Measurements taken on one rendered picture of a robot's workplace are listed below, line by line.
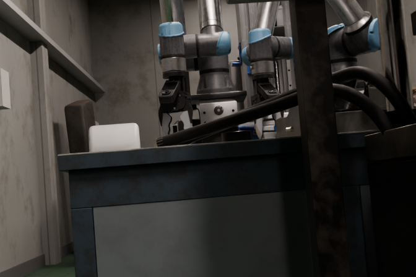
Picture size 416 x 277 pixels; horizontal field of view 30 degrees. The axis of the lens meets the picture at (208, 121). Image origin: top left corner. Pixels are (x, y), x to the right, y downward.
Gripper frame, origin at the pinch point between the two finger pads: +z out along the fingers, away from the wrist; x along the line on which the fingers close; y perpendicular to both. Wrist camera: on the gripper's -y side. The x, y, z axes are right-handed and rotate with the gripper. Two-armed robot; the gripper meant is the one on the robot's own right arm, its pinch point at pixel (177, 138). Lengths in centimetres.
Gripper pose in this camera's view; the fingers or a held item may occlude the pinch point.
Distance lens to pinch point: 232.5
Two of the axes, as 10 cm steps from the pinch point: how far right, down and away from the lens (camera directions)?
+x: -9.7, 1.0, 2.0
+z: 0.8, 9.9, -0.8
